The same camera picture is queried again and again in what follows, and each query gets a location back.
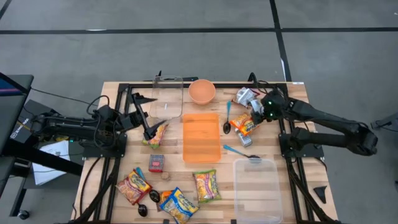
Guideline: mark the clear rectangular plastic container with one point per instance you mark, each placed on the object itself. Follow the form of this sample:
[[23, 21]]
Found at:
[[257, 193]]

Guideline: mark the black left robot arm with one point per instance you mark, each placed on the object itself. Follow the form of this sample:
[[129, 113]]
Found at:
[[77, 127]]

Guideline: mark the black caster wheel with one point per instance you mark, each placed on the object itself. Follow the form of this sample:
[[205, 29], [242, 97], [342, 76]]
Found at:
[[23, 214]]

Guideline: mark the orange noodle packet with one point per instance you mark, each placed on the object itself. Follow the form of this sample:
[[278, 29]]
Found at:
[[244, 125]]

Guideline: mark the orange plastic tray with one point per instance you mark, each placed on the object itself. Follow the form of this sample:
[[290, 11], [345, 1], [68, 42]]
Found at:
[[201, 138]]

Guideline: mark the blue yellow noodle packet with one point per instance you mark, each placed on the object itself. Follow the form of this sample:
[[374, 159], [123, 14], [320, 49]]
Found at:
[[178, 205]]

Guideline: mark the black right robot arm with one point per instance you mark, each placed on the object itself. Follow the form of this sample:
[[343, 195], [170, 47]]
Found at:
[[326, 119]]

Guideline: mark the spice jar red lid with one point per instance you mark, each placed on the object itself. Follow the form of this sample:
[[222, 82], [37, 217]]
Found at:
[[156, 163]]

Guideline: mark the peach orange bowl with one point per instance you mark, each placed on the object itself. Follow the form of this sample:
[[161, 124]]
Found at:
[[201, 91]]

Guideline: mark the grey floor stand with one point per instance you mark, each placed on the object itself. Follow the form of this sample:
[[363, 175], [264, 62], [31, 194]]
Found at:
[[387, 123]]

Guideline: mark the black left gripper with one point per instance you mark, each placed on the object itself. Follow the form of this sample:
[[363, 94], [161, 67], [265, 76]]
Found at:
[[132, 119]]

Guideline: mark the black aluminium table frame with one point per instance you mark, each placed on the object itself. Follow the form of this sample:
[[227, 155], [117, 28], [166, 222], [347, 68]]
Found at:
[[224, 85]]

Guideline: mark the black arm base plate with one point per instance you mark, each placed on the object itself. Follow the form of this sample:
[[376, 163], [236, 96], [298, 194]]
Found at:
[[308, 151], [105, 152]]

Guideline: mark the green yellow noodle packet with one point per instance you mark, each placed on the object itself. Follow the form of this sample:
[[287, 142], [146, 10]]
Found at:
[[206, 186]]

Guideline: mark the black control box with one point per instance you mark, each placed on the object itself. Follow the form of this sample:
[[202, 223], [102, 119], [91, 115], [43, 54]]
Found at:
[[21, 132]]

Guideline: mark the white paper sheet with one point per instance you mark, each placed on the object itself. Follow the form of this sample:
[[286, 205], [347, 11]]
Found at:
[[51, 168]]

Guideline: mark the green pink snack packet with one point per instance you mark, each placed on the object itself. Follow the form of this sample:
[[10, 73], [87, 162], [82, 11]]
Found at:
[[157, 138]]

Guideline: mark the red yellow noodle packet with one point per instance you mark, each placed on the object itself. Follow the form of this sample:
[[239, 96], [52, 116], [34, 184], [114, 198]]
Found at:
[[133, 186]]

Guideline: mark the black desk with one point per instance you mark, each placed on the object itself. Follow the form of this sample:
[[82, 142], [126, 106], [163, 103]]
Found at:
[[12, 118]]

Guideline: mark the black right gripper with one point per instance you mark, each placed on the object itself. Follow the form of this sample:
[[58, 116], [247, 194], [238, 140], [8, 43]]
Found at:
[[269, 109]]

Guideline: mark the silver red snack packet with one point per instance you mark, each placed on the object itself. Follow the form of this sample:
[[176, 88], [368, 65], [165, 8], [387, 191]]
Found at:
[[244, 96]]

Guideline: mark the small brown cookie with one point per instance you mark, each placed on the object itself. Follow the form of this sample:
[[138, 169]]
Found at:
[[165, 176]]

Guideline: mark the orange brown snack packet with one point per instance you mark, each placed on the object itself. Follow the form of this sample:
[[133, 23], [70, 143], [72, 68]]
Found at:
[[165, 195]]

